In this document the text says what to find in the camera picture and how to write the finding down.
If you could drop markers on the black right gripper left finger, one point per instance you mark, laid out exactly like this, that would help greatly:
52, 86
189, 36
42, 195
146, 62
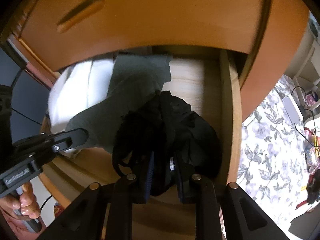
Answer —
105, 212

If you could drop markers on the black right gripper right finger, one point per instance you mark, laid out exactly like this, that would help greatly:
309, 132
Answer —
235, 209

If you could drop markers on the black lace underwear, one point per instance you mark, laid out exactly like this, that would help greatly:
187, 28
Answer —
180, 141

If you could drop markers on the white garment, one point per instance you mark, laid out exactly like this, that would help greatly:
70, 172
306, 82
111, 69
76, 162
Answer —
82, 89

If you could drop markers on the grey garment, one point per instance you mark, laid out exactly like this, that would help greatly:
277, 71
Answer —
135, 80

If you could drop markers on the person's left hand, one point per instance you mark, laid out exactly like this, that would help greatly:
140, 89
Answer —
23, 208

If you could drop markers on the red floral quilt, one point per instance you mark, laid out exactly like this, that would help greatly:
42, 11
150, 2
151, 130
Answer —
58, 209

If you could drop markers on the floral bed sheet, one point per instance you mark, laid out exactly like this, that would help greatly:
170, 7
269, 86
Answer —
273, 169

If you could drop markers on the lower wooden drawer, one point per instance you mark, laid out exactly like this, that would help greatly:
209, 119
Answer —
207, 79

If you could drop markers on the wooden drawer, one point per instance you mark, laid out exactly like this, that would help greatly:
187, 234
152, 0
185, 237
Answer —
207, 79
61, 32

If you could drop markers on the pile of small accessories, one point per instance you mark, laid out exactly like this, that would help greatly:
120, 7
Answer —
312, 160

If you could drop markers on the white power adapter box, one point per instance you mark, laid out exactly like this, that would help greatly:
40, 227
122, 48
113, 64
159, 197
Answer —
292, 109

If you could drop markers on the upper wooden drawer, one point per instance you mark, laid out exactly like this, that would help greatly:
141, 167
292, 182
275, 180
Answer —
61, 32

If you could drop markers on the wooden nightstand cabinet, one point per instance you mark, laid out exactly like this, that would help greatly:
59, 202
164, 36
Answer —
279, 31

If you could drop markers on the white lattice storage rack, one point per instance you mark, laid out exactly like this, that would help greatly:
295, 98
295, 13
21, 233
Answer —
304, 67

